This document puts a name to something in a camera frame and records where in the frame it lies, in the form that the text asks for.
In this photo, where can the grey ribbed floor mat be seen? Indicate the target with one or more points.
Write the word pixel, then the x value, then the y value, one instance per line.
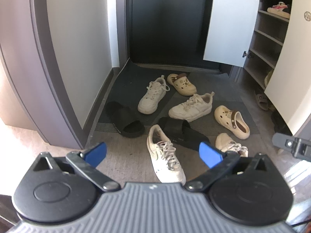
pixel 218 99

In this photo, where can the black slide sandal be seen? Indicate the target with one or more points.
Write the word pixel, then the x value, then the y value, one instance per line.
pixel 124 117
pixel 177 127

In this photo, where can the black entry door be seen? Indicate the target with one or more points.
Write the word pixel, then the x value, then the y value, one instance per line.
pixel 170 24

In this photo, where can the white low leather sneaker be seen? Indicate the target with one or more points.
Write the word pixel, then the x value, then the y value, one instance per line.
pixel 226 142
pixel 162 155

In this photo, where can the brown sandal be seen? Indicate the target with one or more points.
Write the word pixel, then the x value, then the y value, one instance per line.
pixel 262 100

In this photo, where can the cream chunky lace-up sneaker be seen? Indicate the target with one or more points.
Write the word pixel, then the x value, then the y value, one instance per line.
pixel 150 97
pixel 192 108

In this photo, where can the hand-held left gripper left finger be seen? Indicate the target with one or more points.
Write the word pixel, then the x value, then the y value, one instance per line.
pixel 97 153

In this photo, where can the round door sticker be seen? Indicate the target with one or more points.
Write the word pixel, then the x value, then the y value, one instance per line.
pixel 307 16

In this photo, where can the grey shoe cabinet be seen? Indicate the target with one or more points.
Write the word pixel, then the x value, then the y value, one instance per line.
pixel 264 53

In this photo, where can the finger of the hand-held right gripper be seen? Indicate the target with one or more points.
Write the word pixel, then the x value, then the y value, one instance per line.
pixel 294 146

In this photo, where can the cream and pink sandal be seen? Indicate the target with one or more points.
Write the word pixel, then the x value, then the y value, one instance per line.
pixel 278 10

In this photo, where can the light green slipper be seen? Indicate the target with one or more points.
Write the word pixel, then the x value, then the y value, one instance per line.
pixel 268 79

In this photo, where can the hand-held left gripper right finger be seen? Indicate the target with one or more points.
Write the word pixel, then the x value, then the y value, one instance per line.
pixel 210 154

